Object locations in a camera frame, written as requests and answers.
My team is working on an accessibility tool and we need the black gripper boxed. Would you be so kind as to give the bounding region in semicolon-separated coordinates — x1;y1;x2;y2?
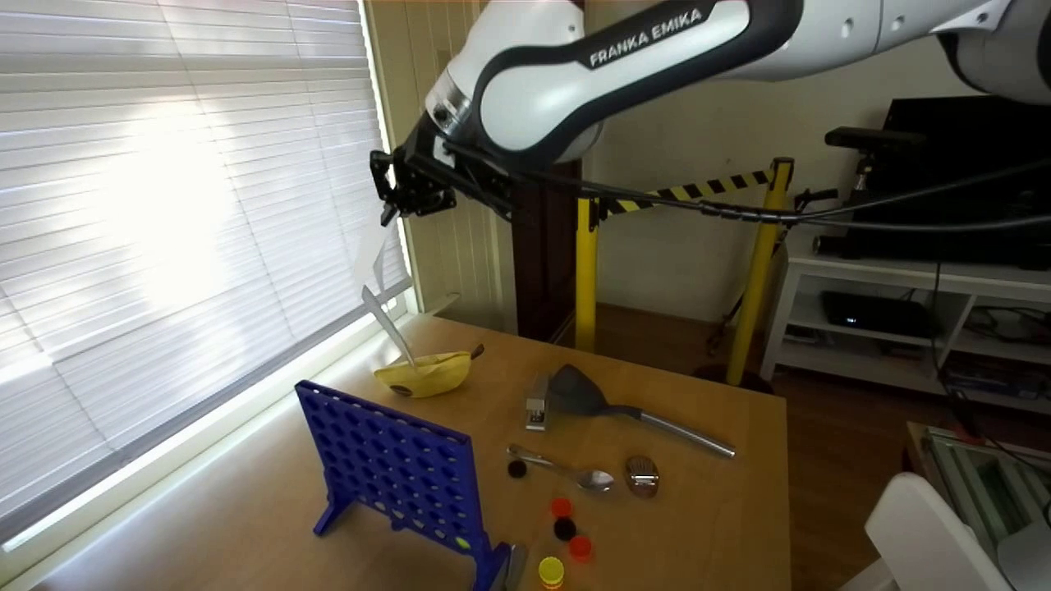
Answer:
369;127;466;228

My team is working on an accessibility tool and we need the yellow rubber duck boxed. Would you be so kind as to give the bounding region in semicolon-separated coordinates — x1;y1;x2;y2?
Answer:
372;341;491;405

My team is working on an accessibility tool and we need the wide white window blind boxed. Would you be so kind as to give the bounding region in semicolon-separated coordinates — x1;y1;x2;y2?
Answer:
0;0;418;556

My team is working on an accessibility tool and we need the blue connect four grid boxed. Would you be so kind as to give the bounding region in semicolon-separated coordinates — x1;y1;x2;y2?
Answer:
288;378;516;591

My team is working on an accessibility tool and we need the yellow black striped barrier tape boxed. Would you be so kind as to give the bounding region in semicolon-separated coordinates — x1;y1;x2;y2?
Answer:
589;164;778;219

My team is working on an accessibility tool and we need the metal spoon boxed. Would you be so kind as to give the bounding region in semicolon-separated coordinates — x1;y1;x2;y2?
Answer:
506;440;620;494

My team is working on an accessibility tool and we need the brown round disc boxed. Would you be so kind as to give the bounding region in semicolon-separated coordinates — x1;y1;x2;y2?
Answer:
623;453;663;502

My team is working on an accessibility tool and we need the black box device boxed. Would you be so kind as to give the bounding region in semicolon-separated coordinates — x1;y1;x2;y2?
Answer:
819;285;943;345

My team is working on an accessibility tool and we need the white shelf unit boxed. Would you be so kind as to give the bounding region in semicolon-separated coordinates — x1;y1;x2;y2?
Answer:
755;254;1051;421

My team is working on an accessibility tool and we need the black television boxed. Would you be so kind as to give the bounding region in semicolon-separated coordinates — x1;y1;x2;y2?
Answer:
812;92;1051;271

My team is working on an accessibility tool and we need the white rounded chair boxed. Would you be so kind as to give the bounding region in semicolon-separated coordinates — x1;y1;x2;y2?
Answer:
838;470;1051;591

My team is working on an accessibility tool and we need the grey metal rack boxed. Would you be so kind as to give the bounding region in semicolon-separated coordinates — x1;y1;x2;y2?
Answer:
904;418;1051;563

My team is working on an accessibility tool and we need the dark brown wooden post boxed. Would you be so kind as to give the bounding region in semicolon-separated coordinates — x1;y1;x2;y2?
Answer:
511;162;586;345

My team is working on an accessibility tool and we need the yellow barrier post black head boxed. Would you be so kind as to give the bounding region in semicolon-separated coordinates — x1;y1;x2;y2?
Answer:
573;192;606;355

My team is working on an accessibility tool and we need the black spatula with grey handle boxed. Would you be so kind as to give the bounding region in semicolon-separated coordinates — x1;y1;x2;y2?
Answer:
523;360;743;464

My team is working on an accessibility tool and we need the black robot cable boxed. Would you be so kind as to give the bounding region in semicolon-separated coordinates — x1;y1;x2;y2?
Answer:
433;138;1051;240

